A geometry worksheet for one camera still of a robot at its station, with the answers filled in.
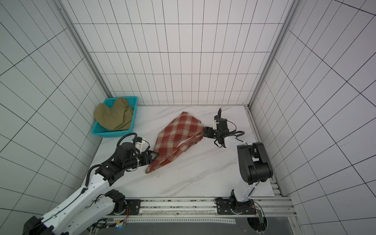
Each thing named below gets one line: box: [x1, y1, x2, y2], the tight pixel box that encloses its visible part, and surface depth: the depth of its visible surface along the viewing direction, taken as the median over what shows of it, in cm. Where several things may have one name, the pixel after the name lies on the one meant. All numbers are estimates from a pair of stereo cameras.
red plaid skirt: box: [144, 111, 206, 174], surface depth 97 cm
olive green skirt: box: [94, 97, 134, 131], surface depth 106 cm
